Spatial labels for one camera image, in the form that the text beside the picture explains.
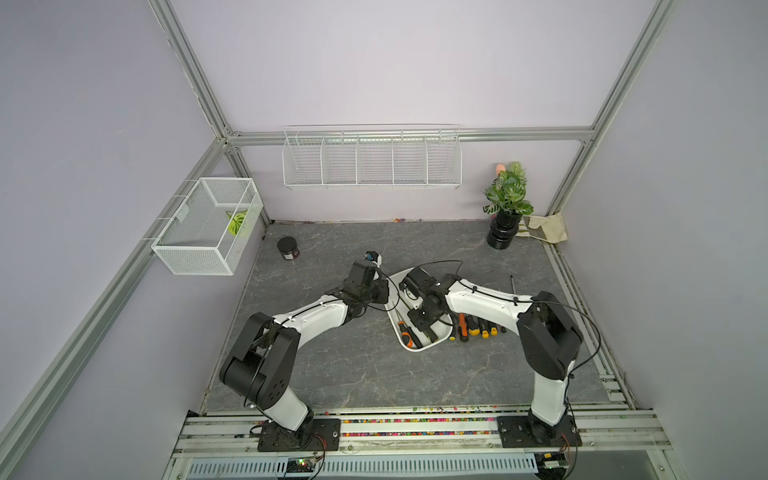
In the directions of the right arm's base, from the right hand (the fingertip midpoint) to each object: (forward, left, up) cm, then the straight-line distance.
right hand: (419, 317), depth 91 cm
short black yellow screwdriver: (-3, -16, 0) cm, 16 cm away
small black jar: (+28, +47, 0) cm, 55 cm away
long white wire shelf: (+45, +15, +27) cm, 55 cm away
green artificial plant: (+30, -28, +24) cm, 48 cm away
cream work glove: (+41, -55, -4) cm, 68 cm away
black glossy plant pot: (+31, -31, +7) cm, 45 cm away
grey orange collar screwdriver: (-2, +5, -1) cm, 5 cm away
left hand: (+8, +10, +6) cm, 14 cm away
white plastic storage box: (+4, +6, 0) cm, 7 cm away
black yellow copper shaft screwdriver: (+13, -34, -3) cm, 36 cm away
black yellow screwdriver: (-6, -10, -1) cm, 11 cm away
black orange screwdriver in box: (-6, +4, -2) cm, 7 cm away
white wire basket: (+14, +58, +25) cm, 64 cm away
